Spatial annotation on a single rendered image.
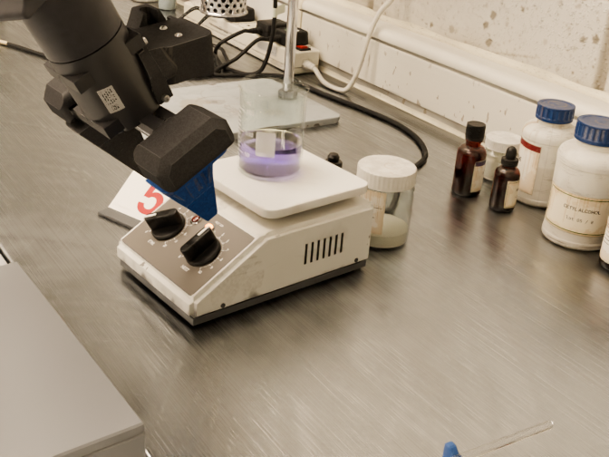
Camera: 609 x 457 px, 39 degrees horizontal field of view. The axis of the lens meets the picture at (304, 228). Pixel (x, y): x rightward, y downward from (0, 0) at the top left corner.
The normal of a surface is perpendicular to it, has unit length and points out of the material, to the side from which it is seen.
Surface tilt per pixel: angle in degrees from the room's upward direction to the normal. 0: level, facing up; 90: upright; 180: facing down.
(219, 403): 0
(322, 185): 0
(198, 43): 92
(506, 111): 90
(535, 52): 90
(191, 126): 30
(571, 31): 90
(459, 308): 0
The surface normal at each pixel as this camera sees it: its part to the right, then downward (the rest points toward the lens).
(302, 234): 0.63, 0.38
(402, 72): -0.83, 0.19
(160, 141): -0.32, -0.66
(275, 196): 0.07, -0.90
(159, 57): 0.49, 0.11
